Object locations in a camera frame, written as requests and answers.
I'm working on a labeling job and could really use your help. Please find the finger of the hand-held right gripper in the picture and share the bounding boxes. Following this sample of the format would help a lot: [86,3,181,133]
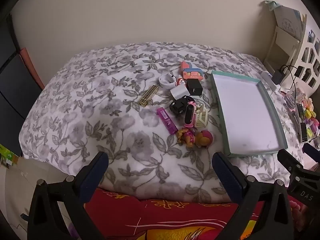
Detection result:
[277,149,304,175]
[302,142,320,163]

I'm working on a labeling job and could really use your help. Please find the cream hair claw clip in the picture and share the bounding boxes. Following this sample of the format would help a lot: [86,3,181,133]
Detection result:
[195,103,209,128]

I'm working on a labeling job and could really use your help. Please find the black cable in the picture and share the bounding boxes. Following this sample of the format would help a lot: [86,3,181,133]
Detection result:
[278,64,301,102]

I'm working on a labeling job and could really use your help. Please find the magenta rectangular packet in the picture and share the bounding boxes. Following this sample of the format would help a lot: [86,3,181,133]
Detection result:
[156,107,179,134]

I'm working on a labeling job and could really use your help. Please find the white shelf rack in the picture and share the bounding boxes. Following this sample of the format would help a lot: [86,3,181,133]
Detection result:
[264,25,304,73]

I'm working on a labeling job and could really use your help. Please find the pink brown puppy toy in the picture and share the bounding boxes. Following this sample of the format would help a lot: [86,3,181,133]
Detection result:
[176,128,214,149]

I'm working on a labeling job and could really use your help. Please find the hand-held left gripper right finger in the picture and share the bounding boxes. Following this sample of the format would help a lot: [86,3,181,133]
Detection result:
[212,151,296,240]

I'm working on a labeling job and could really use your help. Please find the white power strip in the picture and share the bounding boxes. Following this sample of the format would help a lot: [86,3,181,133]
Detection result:
[261,71,282,92]

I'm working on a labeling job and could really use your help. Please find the clear plastic container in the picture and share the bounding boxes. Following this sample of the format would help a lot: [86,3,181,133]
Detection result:
[284,89,305,108]

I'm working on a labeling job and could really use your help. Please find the white photo collage frame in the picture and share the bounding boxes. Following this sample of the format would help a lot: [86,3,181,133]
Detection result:
[292,29,320,92]

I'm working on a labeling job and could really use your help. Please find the black slim device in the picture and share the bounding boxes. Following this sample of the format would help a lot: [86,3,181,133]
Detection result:
[296,102,309,143]

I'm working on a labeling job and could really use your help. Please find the black toy car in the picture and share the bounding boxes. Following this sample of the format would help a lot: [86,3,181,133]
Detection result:
[169,95,194,117]

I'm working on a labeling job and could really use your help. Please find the green box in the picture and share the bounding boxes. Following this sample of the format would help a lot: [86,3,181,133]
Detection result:
[0,143,19,168]

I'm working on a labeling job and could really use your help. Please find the black power adapter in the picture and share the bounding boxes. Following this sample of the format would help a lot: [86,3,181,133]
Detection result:
[272,69,284,85]

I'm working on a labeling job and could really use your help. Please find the yellow pink hair accessories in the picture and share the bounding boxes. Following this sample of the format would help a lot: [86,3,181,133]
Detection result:
[301,98,320,136]

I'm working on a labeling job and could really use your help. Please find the pink smart band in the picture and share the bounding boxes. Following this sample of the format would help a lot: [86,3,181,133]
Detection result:
[183,101,197,128]

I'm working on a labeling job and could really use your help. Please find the gold perforated block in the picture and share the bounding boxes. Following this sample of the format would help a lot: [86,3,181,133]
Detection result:
[139,85,159,108]

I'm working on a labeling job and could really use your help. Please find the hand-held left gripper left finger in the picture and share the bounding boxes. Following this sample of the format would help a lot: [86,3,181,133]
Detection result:
[27,151,109,240]

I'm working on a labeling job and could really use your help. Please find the orange carrot knife toy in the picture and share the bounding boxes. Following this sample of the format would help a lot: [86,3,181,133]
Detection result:
[183,68,204,81]

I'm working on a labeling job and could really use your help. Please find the black charger block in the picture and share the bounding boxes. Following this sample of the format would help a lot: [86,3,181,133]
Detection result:
[187,79,204,97]

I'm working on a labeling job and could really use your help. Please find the person's right hand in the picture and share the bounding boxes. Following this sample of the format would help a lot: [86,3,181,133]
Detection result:
[292,201,308,233]

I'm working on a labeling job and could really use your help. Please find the orange brown board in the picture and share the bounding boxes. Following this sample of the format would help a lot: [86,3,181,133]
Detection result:
[19,47,46,91]

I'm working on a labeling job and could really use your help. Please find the white charger block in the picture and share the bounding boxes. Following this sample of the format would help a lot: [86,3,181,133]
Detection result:
[171,86,191,101]

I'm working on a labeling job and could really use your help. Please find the teal rimmed white tray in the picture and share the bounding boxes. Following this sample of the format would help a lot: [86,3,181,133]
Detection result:
[209,70,288,158]

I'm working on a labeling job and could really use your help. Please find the dark cabinet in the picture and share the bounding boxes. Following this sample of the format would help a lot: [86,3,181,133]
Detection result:
[0,14,45,122]

